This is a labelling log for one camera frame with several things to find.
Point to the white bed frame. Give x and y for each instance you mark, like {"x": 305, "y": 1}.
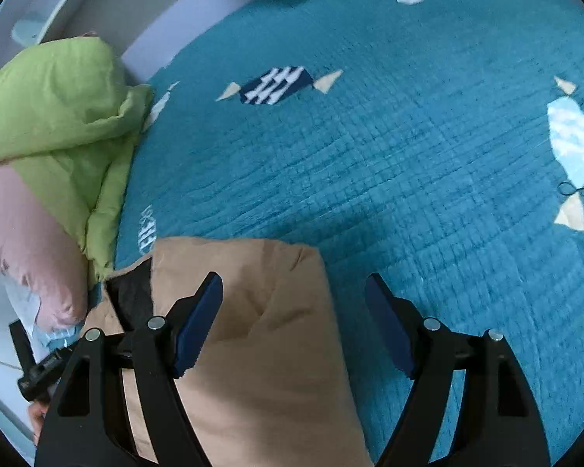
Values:
{"x": 53, "y": 5}

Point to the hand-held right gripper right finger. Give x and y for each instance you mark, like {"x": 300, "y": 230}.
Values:
{"x": 390, "y": 323}

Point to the green pillow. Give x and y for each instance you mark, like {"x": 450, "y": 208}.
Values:
{"x": 63, "y": 121}

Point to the tan garment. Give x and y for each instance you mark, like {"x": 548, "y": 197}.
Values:
{"x": 272, "y": 350}

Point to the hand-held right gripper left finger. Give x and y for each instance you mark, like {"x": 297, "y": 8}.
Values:
{"x": 198, "y": 323}

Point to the pink pillow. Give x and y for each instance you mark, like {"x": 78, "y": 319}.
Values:
{"x": 24, "y": 253}

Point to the teal fish-print quilt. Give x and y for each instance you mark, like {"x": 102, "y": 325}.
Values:
{"x": 370, "y": 155}

